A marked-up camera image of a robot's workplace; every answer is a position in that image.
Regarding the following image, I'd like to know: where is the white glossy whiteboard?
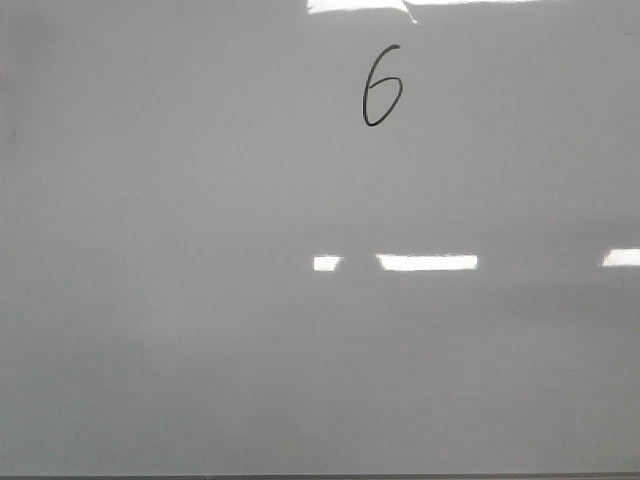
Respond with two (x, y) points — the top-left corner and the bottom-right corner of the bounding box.
(1, 1), (639, 476)

